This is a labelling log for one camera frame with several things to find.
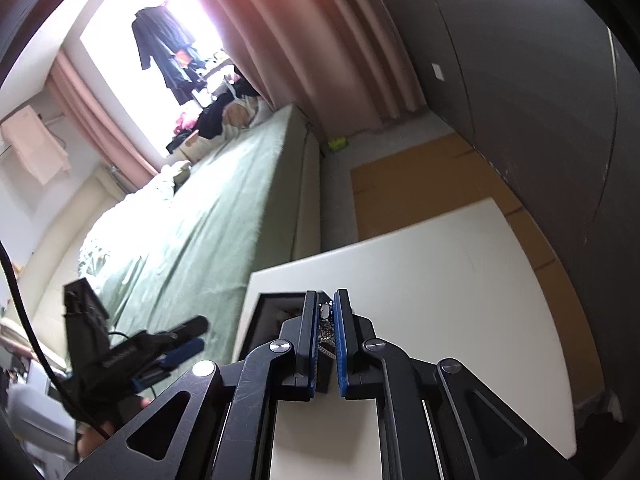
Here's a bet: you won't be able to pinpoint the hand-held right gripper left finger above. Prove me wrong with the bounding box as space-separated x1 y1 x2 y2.
65 290 321 480

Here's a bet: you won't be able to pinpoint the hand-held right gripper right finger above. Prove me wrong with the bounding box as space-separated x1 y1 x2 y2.
334 288 584 480

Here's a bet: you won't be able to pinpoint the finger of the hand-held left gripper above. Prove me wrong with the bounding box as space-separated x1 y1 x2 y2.
131 337 206 391
161 315 209 345

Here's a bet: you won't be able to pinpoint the silver chain necklace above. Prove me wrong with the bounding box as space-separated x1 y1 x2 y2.
318 301 335 361

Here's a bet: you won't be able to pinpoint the black jewelry box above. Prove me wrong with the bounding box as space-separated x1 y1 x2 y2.
253 290 337 395

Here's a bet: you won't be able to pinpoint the person's left hand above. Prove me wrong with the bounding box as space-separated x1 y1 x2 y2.
81 424 114 457

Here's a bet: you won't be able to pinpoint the bed with green sheet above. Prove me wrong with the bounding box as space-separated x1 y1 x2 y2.
25 103 324 362

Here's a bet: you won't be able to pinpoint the crumpled green quilt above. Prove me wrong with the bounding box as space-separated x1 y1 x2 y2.
124 159 194 207

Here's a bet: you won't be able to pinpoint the brown cardboard sheets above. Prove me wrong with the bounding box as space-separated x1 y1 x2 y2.
349 132 609 397

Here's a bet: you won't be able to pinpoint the pile of clothes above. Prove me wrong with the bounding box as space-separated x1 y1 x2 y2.
165 62 274 157

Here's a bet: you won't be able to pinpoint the beige hanging cloth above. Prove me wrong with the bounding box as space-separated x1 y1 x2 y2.
0 105 72 187

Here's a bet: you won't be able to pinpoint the narrow pink curtain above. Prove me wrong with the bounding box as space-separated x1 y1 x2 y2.
47 49 162 197

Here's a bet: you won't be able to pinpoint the hanging dark clothes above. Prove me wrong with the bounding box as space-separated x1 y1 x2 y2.
130 3 209 107

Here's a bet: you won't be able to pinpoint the wide pink curtain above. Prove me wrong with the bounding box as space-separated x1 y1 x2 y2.
184 0 432 142

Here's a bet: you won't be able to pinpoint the dark grey wardrobe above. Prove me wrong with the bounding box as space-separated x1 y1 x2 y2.
384 0 640 428

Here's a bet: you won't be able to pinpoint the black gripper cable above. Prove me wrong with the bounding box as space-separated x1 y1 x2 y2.
0 241 114 437

